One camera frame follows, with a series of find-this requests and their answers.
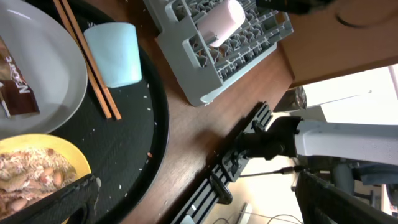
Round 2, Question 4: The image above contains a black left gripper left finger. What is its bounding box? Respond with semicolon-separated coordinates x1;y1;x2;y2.
1;174;100;224

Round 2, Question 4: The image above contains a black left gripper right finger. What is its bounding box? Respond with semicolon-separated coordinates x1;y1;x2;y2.
295;171;397;224

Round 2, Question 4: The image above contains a yellow bowl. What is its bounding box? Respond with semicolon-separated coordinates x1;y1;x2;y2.
1;134;91;181

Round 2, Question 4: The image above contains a gold snack wrapper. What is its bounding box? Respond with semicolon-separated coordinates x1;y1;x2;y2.
1;39;40;119

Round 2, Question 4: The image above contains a light blue plastic cup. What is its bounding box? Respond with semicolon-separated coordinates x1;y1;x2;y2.
83;22;142;88

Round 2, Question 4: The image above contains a pink plastic cup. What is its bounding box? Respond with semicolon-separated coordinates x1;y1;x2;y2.
197;0;246;47

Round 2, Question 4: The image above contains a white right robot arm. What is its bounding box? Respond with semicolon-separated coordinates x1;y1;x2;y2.
236;116;397;166

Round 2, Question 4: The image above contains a grey dishwasher rack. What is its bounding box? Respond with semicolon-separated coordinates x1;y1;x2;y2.
144;0;294;106

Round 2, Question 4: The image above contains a leftover rice and food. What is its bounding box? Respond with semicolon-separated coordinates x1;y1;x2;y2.
1;148;76;220

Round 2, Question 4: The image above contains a round black tray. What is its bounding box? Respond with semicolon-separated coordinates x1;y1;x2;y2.
24;0;170;224

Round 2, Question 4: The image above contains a grey round plate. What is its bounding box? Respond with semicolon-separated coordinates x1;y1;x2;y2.
1;1;88;139

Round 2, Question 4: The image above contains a right wooden chopstick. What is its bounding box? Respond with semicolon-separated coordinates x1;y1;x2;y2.
60;0;122;120

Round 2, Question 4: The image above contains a wooden chopstick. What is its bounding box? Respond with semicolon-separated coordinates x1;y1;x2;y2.
60;0;122;120
52;0;113;120

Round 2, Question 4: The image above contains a left wooden chopstick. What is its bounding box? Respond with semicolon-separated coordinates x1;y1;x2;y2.
52;0;113;120

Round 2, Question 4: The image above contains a black aluminium rail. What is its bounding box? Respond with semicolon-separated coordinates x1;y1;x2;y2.
165;102;272;224

